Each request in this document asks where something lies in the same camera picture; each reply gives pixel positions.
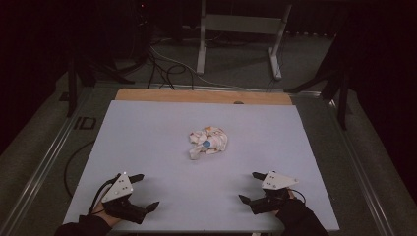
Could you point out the dark equipment rack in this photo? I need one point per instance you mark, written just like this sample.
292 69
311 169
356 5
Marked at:
131 29

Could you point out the silver metal floor rail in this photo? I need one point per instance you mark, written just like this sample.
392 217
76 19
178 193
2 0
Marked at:
39 170
360 170

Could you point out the black tripod stand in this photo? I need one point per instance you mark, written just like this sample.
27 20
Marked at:
342 98

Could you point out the white fruit-print pants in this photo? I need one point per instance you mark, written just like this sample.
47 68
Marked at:
209 141

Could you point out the white table cover sheet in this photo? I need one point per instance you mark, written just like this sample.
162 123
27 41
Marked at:
164 137

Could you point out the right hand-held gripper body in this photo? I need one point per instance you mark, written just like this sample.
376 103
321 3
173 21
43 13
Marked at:
273 193

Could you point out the grey metal desk frame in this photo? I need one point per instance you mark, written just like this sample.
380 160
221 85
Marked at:
241 23

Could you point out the person's left hand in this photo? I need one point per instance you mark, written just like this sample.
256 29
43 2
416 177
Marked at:
106 217

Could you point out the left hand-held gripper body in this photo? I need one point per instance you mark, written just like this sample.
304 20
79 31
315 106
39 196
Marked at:
118 191

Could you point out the person's right hand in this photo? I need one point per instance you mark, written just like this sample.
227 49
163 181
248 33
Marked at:
291 195

